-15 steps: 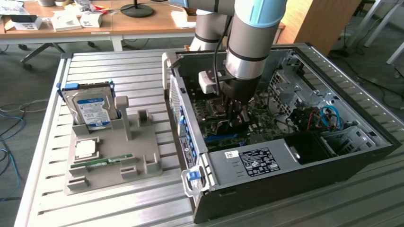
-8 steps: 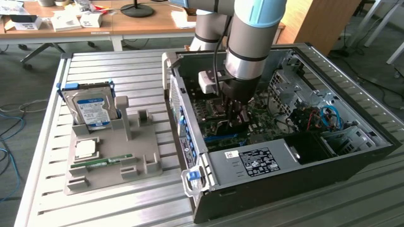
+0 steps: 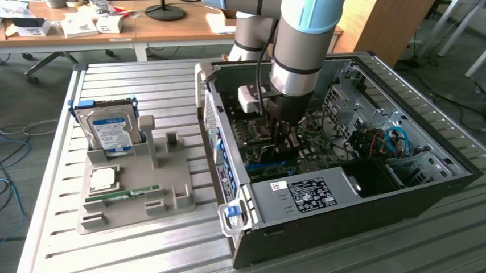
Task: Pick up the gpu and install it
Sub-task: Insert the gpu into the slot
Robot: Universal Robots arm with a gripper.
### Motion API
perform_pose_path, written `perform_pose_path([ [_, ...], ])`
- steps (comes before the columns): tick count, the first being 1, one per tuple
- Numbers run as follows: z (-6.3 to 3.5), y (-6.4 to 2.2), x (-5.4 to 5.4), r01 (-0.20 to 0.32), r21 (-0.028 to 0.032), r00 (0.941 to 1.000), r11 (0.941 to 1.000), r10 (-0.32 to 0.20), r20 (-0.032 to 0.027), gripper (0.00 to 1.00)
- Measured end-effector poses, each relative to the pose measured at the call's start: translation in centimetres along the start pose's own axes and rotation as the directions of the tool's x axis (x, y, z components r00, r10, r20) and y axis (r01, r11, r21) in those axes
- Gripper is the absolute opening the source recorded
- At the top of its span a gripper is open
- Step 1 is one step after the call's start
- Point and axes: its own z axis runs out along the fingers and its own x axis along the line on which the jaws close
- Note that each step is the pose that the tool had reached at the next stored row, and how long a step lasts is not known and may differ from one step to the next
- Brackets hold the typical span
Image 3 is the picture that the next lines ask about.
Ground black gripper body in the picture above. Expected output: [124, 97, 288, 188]
[264, 93, 311, 127]

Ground graphics card with black shroud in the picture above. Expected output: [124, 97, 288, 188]
[244, 143, 300, 166]

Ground CPU socket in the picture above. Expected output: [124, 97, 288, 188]
[252, 118, 272, 140]

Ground green motherboard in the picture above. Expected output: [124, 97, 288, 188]
[230, 105, 361, 183]

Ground blue expansion slot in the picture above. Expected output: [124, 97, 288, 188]
[246, 160, 288, 172]

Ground perforated metal disk bay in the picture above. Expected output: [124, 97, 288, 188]
[322, 84, 385, 137]

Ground grey power supply unit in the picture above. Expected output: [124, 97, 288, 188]
[248, 166, 362, 225]

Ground white paper stack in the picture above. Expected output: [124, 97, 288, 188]
[206, 13, 236, 35]

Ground slanted metal disk bay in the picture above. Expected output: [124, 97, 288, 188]
[385, 152, 455, 188]

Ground black open PC case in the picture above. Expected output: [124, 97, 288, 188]
[192, 51, 479, 270]

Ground wooden cabinet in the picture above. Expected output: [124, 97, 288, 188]
[333, 0, 435, 68]

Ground grey plastic parts rack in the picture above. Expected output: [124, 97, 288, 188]
[77, 113, 198, 235]

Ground wooden office desk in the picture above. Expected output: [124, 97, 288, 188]
[135, 0, 345, 62]
[0, 0, 138, 85]

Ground hard disk in blue caddy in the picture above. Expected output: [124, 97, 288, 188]
[67, 96, 147, 157]

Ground green RAM stick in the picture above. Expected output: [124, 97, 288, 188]
[84, 184, 160, 203]

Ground black lamp base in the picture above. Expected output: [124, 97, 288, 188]
[144, 0, 187, 22]

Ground silver CPU chip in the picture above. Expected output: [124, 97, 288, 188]
[90, 168, 118, 194]

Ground white furniture leg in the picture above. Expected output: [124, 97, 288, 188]
[465, 49, 486, 78]

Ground white carton with label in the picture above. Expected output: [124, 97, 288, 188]
[95, 13, 124, 34]

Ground open white box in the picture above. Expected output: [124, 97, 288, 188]
[60, 14, 99, 39]

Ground white box with black lid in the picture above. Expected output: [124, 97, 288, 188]
[9, 17, 52, 37]

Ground printed paper sheets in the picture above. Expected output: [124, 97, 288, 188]
[0, 5, 37, 19]

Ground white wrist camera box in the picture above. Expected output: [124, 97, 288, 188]
[238, 84, 272, 113]

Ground black camera cable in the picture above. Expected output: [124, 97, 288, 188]
[255, 16, 282, 117]

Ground red wire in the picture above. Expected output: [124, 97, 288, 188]
[370, 132, 385, 159]

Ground blue wire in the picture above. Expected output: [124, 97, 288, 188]
[383, 126, 415, 159]

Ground white table frame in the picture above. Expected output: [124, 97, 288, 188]
[415, 0, 486, 57]

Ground grey floor cable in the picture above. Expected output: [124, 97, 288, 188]
[0, 119, 57, 136]

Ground blue floor cable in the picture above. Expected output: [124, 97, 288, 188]
[0, 136, 31, 244]

